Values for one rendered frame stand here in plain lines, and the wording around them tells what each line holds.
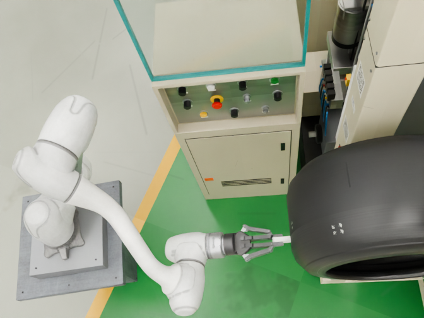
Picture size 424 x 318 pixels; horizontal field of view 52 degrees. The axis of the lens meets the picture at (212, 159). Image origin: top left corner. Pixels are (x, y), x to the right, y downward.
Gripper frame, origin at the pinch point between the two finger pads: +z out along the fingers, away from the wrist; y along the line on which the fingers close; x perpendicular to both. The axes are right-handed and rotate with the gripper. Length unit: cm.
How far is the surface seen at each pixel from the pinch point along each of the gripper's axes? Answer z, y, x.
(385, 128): 35.5, 26.3, -20.0
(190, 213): -66, 45, 101
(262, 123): -7, 55, 18
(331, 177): 17.6, 8.2, -31.8
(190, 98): -31, 58, -5
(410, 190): 36, 1, -36
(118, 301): -108, -6, 95
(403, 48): 36, 26, -59
